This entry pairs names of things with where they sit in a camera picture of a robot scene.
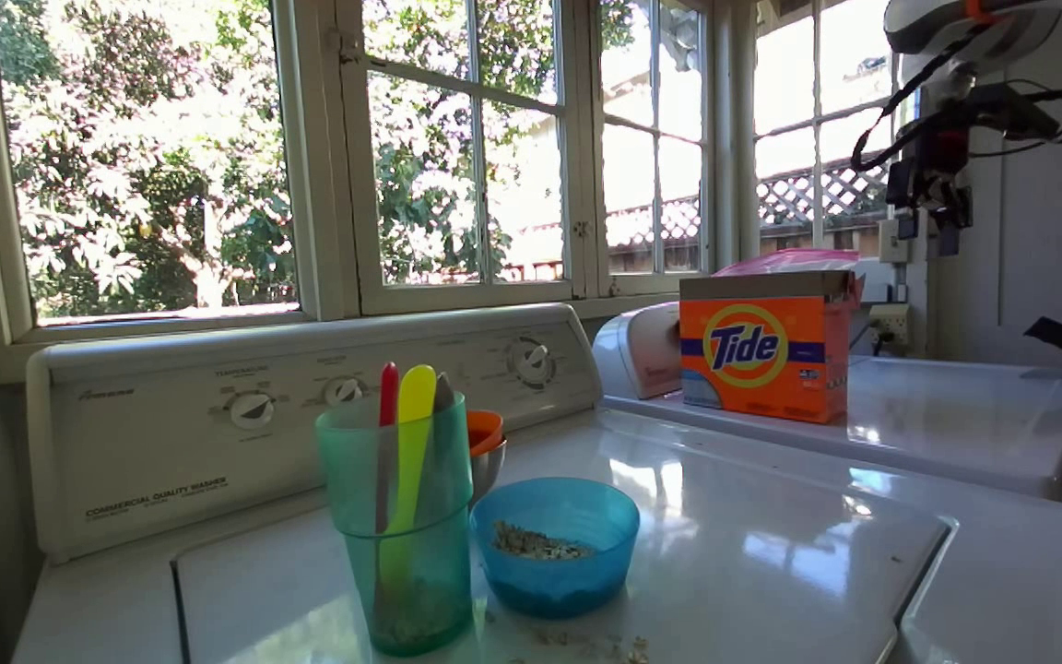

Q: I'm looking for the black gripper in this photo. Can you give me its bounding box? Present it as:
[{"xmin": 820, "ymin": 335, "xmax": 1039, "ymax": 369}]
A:
[{"xmin": 883, "ymin": 109, "xmax": 983, "ymax": 260}]

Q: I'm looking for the orange Tide detergent box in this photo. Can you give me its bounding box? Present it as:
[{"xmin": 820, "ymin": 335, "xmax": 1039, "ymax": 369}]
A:
[{"xmin": 674, "ymin": 266, "xmax": 868, "ymax": 430}]

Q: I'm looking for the white box on sill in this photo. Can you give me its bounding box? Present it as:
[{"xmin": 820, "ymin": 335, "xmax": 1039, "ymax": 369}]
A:
[{"xmin": 854, "ymin": 260, "xmax": 905, "ymax": 312}]

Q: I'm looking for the white dryer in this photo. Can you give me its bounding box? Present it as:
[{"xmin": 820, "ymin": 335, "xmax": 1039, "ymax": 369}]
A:
[{"xmin": 586, "ymin": 301, "xmax": 1062, "ymax": 503}]

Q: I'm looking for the white washing machine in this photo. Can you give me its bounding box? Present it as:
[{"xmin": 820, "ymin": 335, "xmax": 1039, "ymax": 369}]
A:
[{"xmin": 10, "ymin": 302, "xmax": 1062, "ymax": 664}]

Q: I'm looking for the large white washer dial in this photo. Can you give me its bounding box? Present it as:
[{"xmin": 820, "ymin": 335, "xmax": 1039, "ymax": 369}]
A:
[{"xmin": 506, "ymin": 335, "xmax": 559, "ymax": 392}]

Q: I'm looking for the orange-rimmed metal cup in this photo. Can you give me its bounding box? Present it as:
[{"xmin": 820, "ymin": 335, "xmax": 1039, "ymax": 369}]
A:
[{"xmin": 467, "ymin": 408, "xmax": 513, "ymax": 503}]

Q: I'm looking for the blue plastic bowl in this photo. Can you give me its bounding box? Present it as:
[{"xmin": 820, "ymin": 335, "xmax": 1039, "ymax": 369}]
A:
[{"xmin": 473, "ymin": 475, "xmax": 644, "ymax": 620}]

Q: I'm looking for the grey plastic utensil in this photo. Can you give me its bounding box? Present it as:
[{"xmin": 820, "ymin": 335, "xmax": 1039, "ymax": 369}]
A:
[{"xmin": 429, "ymin": 369, "xmax": 461, "ymax": 528}]

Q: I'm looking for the yellow-green plastic utensil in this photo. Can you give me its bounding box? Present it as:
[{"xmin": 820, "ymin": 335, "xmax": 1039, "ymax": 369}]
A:
[{"xmin": 380, "ymin": 361, "xmax": 447, "ymax": 599}]

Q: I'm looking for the red plastic utensil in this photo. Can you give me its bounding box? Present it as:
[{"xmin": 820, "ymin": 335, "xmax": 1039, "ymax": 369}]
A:
[{"xmin": 375, "ymin": 360, "xmax": 404, "ymax": 530}]

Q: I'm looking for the white washer control knob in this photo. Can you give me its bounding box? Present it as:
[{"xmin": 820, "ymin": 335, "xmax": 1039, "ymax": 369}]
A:
[
  {"xmin": 321, "ymin": 376, "xmax": 370, "ymax": 410},
  {"xmin": 224, "ymin": 388, "xmax": 280, "ymax": 432}
]

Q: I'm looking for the green translucent plastic cup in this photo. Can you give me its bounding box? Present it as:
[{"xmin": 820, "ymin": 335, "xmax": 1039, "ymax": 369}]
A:
[{"xmin": 315, "ymin": 388, "xmax": 481, "ymax": 657}]

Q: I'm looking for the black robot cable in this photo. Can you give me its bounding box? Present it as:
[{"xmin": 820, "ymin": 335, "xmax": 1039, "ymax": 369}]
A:
[{"xmin": 848, "ymin": 44, "xmax": 1062, "ymax": 167}]

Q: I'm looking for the cream wooden window frame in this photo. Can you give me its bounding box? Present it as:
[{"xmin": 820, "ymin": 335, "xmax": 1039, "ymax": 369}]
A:
[{"xmin": 0, "ymin": 0, "xmax": 934, "ymax": 361}]

